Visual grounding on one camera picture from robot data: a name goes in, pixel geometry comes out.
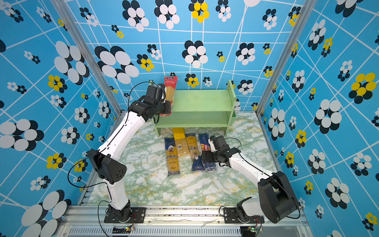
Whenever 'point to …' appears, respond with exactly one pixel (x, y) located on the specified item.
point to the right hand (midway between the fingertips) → (209, 156)
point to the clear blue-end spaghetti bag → (195, 148)
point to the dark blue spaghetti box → (205, 145)
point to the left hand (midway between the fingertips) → (169, 103)
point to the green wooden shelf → (200, 108)
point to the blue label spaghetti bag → (171, 156)
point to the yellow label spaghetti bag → (180, 141)
